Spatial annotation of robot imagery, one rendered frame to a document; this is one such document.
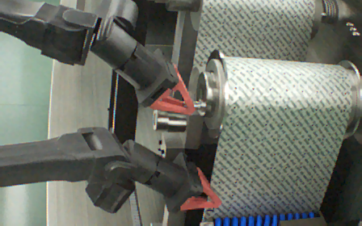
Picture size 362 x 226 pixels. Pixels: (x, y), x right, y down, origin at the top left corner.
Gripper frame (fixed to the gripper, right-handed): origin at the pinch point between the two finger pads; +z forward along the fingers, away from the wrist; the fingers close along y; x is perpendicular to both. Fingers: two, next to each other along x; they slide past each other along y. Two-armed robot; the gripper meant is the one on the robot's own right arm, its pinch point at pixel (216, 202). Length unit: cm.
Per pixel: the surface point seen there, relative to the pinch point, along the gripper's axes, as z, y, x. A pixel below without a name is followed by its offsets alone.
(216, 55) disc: -14.2, -8.0, 19.9
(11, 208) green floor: 8, -120, -119
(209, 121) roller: -9.5, -3.8, 11.0
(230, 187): 0.0, 0.3, 4.0
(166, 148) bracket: -10.6, -7.1, 1.3
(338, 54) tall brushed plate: 17.3, -25.7, 31.8
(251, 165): 0.1, 0.2, 9.4
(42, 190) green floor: 22, -135, -111
